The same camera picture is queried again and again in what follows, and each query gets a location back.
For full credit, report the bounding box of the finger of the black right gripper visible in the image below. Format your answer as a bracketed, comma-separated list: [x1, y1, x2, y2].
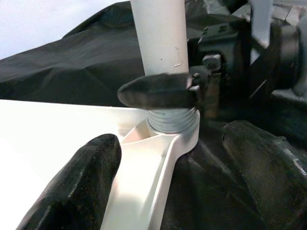
[117, 73, 201, 111]

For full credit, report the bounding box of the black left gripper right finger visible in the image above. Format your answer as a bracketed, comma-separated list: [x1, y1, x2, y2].
[222, 120, 307, 230]

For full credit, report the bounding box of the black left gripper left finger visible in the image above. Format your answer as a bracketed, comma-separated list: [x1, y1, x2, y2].
[15, 133, 122, 230]

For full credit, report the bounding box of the white plastic table leg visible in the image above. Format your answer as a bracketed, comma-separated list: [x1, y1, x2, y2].
[129, 0, 201, 134]

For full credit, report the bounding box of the white plastic table top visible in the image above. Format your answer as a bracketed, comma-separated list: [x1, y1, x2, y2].
[0, 99, 201, 230]

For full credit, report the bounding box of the black table cloth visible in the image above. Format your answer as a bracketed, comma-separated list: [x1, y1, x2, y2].
[0, 0, 307, 230]

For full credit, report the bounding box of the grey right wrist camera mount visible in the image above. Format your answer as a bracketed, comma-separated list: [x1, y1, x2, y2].
[247, 0, 276, 47]

